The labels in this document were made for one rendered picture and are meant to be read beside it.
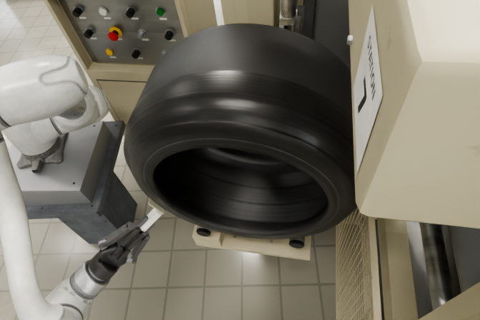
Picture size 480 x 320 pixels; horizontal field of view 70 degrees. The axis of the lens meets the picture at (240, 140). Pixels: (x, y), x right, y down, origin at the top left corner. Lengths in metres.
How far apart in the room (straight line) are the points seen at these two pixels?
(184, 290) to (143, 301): 0.22
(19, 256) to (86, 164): 0.68
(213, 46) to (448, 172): 0.55
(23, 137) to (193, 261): 1.07
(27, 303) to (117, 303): 1.18
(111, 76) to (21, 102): 0.86
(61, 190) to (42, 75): 0.72
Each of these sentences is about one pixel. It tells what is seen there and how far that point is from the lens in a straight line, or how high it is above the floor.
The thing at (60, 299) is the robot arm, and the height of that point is 0.98.
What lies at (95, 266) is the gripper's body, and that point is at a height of 1.00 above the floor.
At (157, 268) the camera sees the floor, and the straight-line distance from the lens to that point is 2.07.
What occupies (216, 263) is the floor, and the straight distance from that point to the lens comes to 2.00.
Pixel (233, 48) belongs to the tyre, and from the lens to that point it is 0.68.
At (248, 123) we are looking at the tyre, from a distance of 0.59.
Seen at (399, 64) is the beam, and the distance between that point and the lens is 0.18.
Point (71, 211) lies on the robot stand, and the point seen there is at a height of 0.65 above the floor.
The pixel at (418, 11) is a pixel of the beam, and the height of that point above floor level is 1.78.
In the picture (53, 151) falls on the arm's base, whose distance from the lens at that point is 1.63.
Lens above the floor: 1.88
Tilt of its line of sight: 52 degrees down
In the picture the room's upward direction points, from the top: 9 degrees counter-clockwise
